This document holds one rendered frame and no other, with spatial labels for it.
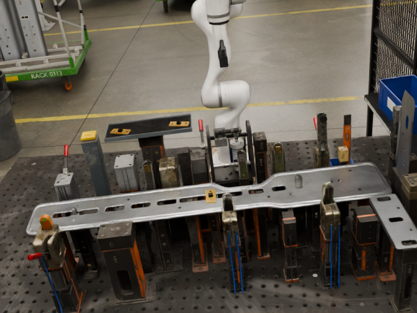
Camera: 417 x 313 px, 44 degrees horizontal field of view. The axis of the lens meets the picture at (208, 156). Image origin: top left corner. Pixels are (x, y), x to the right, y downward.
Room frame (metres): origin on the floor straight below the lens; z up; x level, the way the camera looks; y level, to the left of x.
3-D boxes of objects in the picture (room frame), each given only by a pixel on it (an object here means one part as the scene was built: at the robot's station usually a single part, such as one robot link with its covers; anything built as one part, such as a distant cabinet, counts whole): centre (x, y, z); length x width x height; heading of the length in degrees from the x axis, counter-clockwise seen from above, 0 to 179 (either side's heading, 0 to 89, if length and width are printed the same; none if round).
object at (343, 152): (1.76, -0.54, 0.88); 0.04 x 0.04 x 0.36; 89
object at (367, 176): (1.64, 0.03, 1.00); 1.38 x 0.22 x 0.02; 89
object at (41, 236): (1.47, 0.60, 0.88); 0.15 x 0.11 x 0.36; 179
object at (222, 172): (1.85, -0.09, 0.94); 0.18 x 0.13 x 0.49; 89
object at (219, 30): (1.89, -0.10, 1.55); 0.10 x 0.07 x 0.11; 179
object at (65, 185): (1.82, 0.60, 0.88); 0.11 x 0.10 x 0.36; 179
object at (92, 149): (1.99, 0.49, 0.92); 0.08 x 0.08 x 0.44; 89
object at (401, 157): (1.62, -0.72, 1.17); 0.12 x 0.01 x 0.34; 179
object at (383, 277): (1.43, -0.61, 0.84); 0.11 x 0.06 x 0.29; 179
